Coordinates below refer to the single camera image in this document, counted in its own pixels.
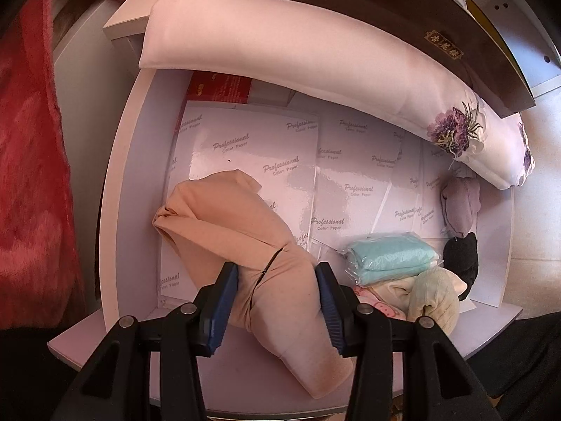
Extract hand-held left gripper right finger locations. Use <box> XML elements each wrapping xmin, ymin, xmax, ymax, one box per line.
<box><xmin>315</xmin><ymin>262</ymin><xmax>500</xmax><ymax>421</ymax></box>

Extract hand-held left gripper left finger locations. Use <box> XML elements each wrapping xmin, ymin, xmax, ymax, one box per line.
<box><xmin>57</xmin><ymin>262</ymin><xmax>239</xmax><ymax>421</ymax></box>

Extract pink printed cloth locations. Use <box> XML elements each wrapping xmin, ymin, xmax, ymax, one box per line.
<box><xmin>353</xmin><ymin>283</ymin><xmax>415</xmax><ymax>322</ymax></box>

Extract beige pantyhose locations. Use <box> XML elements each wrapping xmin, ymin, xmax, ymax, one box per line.
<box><xmin>153</xmin><ymin>169</ymin><xmax>355</xmax><ymax>401</ymax></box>

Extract teal cloth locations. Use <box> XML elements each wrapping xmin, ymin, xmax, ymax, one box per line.
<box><xmin>339</xmin><ymin>233</ymin><xmax>440</xmax><ymax>286</ymax></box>

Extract cream knit sock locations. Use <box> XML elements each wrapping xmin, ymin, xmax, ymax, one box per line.
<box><xmin>405</xmin><ymin>267</ymin><xmax>469</xmax><ymax>336</ymax></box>

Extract black sock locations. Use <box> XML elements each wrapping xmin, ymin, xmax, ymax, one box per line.
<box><xmin>442</xmin><ymin>232</ymin><xmax>479</xmax><ymax>301</ymax></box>

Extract lilac cloth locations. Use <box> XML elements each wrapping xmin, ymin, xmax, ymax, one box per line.
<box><xmin>439</xmin><ymin>176</ymin><xmax>481</xmax><ymax>236</ymax></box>

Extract brown box with yellow inside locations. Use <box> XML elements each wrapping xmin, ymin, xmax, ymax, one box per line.
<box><xmin>239</xmin><ymin>0</ymin><xmax>536</xmax><ymax>119</ymax></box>

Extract glossy printed paper sheets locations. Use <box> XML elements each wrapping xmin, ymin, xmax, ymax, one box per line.
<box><xmin>158</xmin><ymin>101</ymin><xmax>474</xmax><ymax>312</ymax></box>

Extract person's dark trousers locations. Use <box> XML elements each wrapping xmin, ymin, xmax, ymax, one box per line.
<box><xmin>469</xmin><ymin>307</ymin><xmax>561</xmax><ymax>421</ymax></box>

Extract red paper packet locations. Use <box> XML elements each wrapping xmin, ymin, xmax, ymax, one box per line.
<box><xmin>175</xmin><ymin>70</ymin><xmax>254</xmax><ymax>134</ymax></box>

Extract red blanket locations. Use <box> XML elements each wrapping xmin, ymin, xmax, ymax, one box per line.
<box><xmin>0</xmin><ymin>0</ymin><xmax>152</xmax><ymax>329</ymax></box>

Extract floral white pillow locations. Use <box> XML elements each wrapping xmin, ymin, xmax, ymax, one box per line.
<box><xmin>138</xmin><ymin>0</ymin><xmax>536</xmax><ymax>190</ymax></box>

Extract white nightstand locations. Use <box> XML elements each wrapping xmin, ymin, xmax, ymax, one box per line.
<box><xmin>465</xmin><ymin>0</ymin><xmax>561</xmax><ymax>97</ymax></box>

